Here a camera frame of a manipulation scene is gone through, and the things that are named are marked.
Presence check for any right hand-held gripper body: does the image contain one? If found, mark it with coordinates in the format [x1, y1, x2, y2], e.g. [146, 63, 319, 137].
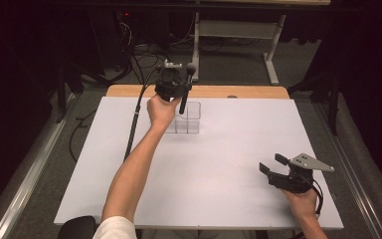
[267, 152, 335, 195]

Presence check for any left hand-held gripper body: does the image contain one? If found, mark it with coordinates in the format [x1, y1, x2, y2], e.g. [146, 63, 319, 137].
[154, 59, 189, 103]

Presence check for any black makeup brush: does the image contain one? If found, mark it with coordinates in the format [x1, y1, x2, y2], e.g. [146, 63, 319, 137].
[178, 62, 198, 116]

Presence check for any clear plastic organizer box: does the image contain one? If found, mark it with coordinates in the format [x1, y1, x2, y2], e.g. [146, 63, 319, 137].
[164, 101, 202, 134]

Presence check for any person's right hand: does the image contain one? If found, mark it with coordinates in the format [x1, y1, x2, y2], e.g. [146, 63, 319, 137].
[280, 186, 319, 222]

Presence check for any person's left hand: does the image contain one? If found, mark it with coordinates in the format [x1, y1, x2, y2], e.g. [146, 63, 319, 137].
[146, 94, 182, 132]

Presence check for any white board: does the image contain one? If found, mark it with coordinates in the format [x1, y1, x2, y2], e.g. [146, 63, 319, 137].
[53, 96, 345, 231]

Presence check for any dark box with red light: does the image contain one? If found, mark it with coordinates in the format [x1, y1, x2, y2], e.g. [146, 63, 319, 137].
[89, 9, 131, 72]

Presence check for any black stand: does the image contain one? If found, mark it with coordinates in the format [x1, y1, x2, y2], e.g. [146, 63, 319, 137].
[287, 72, 343, 136]
[55, 62, 85, 124]

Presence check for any person's white sleeve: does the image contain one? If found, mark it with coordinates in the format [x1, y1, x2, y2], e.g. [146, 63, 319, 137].
[92, 215, 139, 239]

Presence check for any black chair seat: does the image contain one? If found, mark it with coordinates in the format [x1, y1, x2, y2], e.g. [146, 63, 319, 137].
[57, 215, 97, 239]

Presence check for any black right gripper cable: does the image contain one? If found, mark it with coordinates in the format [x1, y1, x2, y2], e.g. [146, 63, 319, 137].
[306, 175, 324, 216]

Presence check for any tangle of black floor cables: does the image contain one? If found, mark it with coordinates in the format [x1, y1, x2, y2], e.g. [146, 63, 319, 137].
[112, 19, 193, 86]

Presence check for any metal floor rail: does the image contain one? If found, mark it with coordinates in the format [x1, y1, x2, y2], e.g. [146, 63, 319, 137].
[0, 94, 82, 239]
[313, 102, 382, 239]

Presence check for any white metal desk frame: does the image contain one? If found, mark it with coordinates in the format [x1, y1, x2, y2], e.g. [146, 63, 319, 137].
[190, 11, 288, 86]

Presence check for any black floor cable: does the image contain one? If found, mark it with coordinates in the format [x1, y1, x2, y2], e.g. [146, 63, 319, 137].
[68, 110, 97, 164]

